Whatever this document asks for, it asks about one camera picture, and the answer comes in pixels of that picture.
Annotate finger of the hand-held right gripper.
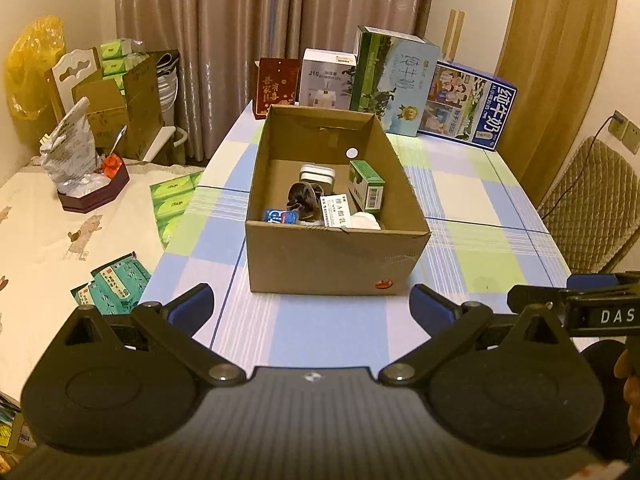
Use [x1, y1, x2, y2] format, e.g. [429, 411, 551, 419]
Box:
[568, 272, 640, 295]
[507, 284, 571, 317]

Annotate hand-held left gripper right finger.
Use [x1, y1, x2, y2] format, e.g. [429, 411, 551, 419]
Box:
[377, 283, 577, 388]

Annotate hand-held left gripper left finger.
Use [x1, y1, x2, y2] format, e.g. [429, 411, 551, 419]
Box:
[50, 282, 248, 389]

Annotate white cloth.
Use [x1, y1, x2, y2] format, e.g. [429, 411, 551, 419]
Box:
[349, 211, 384, 231]

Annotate clear box with blue label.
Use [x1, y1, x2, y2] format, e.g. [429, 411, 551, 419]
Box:
[263, 207, 300, 226]

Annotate white printed small box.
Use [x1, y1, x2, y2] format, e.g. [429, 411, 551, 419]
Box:
[320, 192, 354, 230]

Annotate small green medicine box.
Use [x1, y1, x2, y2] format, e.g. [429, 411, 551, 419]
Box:
[347, 160, 387, 214]

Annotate dark hair scrunchie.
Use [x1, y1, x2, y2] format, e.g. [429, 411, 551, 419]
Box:
[286, 181, 326, 224]

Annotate white square night light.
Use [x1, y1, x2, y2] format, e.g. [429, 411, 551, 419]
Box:
[299, 163, 339, 196]

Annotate person's right hand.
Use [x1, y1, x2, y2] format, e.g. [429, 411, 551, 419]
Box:
[614, 347, 640, 447]

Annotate chair with quilted cover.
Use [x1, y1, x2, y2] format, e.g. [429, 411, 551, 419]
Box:
[537, 135, 640, 277]

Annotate checked tablecloth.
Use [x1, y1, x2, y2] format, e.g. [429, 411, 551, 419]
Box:
[137, 97, 574, 377]

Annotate teal medicine packet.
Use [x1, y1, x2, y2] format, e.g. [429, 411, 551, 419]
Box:
[92, 255, 152, 312]
[70, 282, 102, 312]

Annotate green tissue pack bundle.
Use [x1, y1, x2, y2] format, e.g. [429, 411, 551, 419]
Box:
[150, 170, 205, 249]

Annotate dark red hexagonal box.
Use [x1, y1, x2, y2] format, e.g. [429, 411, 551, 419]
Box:
[56, 160, 131, 214]

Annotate cream printed cloth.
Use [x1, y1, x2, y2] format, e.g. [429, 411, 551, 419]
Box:
[0, 157, 212, 402]

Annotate white board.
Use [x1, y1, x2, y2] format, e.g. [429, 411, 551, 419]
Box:
[142, 125, 189, 166]

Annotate metal spoon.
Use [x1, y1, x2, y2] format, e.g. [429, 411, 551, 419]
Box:
[107, 126, 129, 156]

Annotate silver foil bag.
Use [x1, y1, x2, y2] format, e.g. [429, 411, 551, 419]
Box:
[40, 96, 99, 196]

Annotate blue milk carton case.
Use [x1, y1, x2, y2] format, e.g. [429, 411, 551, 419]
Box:
[417, 60, 519, 153]

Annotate tall brown cardboard box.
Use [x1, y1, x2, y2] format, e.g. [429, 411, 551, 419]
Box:
[120, 55, 164, 161]

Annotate low brown cardboard box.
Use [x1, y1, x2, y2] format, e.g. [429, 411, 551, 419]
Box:
[72, 80, 129, 149]

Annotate colourful packets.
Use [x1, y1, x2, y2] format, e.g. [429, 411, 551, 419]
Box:
[0, 395, 37, 467]

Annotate yellow-brown curtain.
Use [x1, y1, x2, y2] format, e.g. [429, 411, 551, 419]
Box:
[492, 0, 621, 202]

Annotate green milk carton case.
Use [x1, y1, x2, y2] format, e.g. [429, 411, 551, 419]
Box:
[348, 25, 441, 137]

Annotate dark red gift box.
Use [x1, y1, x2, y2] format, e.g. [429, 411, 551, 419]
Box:
[253, 57, 304, 120]

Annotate black bag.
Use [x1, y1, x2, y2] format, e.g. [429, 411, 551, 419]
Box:
[145, 50, 181, 81]

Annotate white appliance box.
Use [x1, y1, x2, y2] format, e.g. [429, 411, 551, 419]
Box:
[296, 48, 359, 110]

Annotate stack of green tissue packs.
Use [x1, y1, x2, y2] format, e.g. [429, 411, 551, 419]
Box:
[100, 38, 134, 79]

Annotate white cutout cardboard panel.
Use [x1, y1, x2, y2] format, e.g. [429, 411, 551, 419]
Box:
[50, 46, 104, 116]

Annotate wooden stick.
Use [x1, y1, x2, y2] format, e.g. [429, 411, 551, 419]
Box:
[444, 8, 466, 61]

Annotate yellow plastic bag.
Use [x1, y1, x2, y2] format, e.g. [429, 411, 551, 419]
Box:
[5, 16, 66, 122]

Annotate shiny beige curtain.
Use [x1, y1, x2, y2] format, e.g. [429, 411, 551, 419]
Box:
[115, 0, 439, 167]

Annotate black cable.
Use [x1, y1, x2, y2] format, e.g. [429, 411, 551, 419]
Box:
[541, 115, 619, 222]

